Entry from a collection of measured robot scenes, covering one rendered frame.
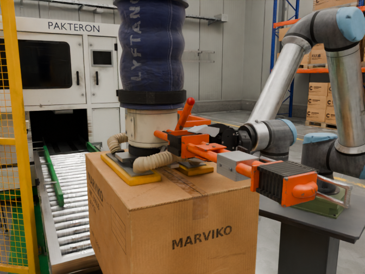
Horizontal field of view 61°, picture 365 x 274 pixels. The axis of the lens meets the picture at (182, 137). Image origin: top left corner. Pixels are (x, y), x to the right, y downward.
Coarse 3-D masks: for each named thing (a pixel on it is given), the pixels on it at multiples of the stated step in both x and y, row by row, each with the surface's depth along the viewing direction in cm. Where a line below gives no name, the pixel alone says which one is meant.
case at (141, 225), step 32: (96, 160) 114; (96, 192) 110; (128, 192) 83; (160, 192) 83; (192, 192) 84; (224, 192) 85; (256, 192) 91; (96, 224) 115; (128, 224) 75; (160, 224) 78; (192, 224) 82; (224, 224) 87; (256, 224) 93; (96, 256) 122; (128, 256) 78; (160, 256) 79; (192, 256) 84; (224, 256) 89
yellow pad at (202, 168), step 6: (174, 168) 105; (180, 168) 101; (186, 168) 99; (192, 168) 99; (198, 168) 99; (204, 168) 100; (210, 168) 101; (186, 174) 97; (192, 174) 97; (198, 174) 99
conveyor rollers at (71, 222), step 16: (64, 160) 311; (80, 160) 310; (48, 176) 263; (64, 176) 261; (80, 176) 266; (48, 192) 230; (64, 192) 227; (80, 192) 224; (64, 208) 201; (80, 208) 198; (64, 224) 177; (80, 224) 180; (64, 240) 160; (80, 240) 163; (64, 256) 145
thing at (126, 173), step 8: (104, 160) 112; (112, 160) 107; (112, 168) 102; (120, 168) 99; (128, 168) 97; (120, 176) 95; (128, 176) 91; (136, 176) 91; (144, 176) 91; (152, 176) 91; (160, 176) 92; (128, 184) 89; (136, 184) 89
